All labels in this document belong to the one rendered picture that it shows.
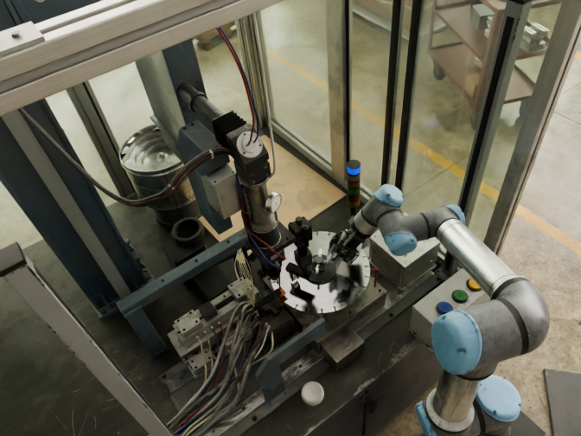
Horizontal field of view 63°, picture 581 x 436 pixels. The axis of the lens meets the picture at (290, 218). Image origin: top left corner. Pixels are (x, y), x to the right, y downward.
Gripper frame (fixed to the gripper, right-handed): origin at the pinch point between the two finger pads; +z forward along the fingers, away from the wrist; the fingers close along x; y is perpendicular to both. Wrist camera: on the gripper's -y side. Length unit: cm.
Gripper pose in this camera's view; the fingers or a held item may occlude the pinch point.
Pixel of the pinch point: (330, 260)
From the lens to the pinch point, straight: 154.6
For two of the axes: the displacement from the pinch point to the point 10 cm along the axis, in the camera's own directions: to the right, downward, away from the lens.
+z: -4.5, 6.3, 6.4
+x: 8.5, 5.2, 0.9
